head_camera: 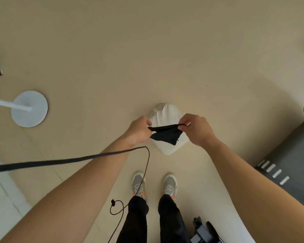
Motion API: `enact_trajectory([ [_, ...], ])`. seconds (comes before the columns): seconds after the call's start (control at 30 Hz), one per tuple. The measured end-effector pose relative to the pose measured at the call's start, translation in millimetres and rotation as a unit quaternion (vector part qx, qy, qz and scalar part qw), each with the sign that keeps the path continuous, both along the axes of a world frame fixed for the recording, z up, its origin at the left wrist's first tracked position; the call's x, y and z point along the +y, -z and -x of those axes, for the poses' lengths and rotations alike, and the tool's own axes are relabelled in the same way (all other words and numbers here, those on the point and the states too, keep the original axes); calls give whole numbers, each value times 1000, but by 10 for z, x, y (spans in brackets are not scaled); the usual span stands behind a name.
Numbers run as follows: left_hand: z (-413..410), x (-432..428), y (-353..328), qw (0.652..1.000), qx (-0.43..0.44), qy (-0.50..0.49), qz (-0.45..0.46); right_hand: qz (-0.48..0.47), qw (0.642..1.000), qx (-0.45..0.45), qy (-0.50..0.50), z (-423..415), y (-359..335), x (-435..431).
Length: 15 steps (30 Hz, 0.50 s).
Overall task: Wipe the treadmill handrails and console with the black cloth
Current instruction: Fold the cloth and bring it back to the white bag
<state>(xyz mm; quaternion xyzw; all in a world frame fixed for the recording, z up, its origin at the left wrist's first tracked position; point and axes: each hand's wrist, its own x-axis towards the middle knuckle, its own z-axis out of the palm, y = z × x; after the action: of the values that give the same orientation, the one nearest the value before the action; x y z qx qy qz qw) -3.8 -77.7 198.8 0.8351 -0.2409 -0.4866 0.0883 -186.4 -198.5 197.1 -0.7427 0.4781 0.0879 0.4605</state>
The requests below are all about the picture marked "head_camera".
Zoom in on white round-base stand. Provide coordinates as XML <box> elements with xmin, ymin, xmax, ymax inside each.
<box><xmin>0</xmin><ymin>91</ymin><xmax>48</xmax><ymax>128</ymax></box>

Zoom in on black trousers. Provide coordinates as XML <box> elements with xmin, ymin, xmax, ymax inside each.
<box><xmin>116</xmin><ymin>194</ymin><xmax>191</xmax><ymax>243</ymax></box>

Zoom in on grey left sneaker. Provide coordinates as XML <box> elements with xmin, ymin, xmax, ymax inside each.
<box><xmin>131</xmin><ymin>171</ymin><xmax>147</xmax><ymax>203</ymax></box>

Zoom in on person's right hand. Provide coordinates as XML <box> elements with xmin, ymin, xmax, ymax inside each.
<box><xmin>178</xmin><ymin>113</ymin><xmax>217</xmax><ymax>148</ymax></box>

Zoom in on white cloth bag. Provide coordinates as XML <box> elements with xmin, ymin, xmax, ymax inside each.
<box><xmin>148</xmin><ymin>102</ymin><xmax>188</xmax><ymax>156</ymax></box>

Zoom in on black cloth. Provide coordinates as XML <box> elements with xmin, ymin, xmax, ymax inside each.
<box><xmin>147</xmin><ymin>124</ymin><xmax>187</xmax><ymax>146</ymax></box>

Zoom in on person's right forearm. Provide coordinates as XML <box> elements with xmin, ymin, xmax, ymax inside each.
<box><xmin>200</xmin><ymin>137</ymin><xmax>304</xmax><ymax>243</ymax></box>

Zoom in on person's left forearm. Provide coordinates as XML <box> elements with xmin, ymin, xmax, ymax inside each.
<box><xmin>0</xmin><ymin>135</ymin><xmax>136</xmax><ymax>243</ymax></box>

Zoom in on black device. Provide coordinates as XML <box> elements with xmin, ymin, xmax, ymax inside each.
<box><xmin>191</xmin><ymin>216</ymin><xmax>225</xmax><ymax>243</ymax></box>

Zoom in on dark grey treadmill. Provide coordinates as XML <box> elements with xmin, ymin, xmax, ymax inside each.
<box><xmin>255</xmin><ymin>116</ymin><xmax>304</xmax><ymax>214</ymax></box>

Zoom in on black cable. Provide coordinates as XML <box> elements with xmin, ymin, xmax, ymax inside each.
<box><xmin>0</xmin><ymin>146</ymin><xmax>150</xmax><ymax>243</ymax></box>

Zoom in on person's left hand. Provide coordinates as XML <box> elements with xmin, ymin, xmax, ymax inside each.
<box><xmin>123</xmin><ymin>116</ymin><xmax>153</xmax><ymax>147</ymax></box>

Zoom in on grey sneaker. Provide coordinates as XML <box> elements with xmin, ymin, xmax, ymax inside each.
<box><xmin>131</xmin><ymin>171</ymin><xmax>147</xmax><ymax>203</ymax></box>
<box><xmin>163</xmin><ymin>174</ymin><xmax>178</xmax><ymax>200</ymax></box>

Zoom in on grey right sneaker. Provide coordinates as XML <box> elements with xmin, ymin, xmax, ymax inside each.
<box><xmin>163</xmin><ymin>174</ymin><xmax>178</xmax><ymax>200</ymax></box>

